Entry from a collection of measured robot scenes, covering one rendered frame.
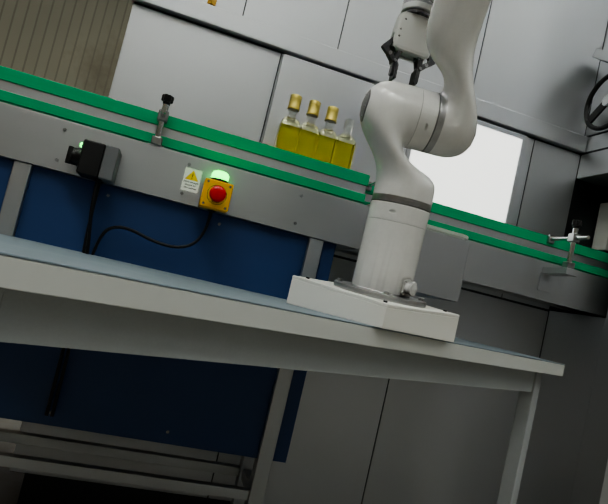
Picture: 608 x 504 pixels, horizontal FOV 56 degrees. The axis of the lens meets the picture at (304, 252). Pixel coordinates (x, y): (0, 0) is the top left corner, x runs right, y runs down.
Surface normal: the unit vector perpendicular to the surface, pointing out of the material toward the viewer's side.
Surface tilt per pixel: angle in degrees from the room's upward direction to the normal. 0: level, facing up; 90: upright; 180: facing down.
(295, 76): 90
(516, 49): 90
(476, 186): 90
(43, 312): 90
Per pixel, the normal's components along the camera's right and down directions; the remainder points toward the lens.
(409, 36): 0.18, 0.04
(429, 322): 0.69, 0.11
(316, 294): -0.68, -0.21
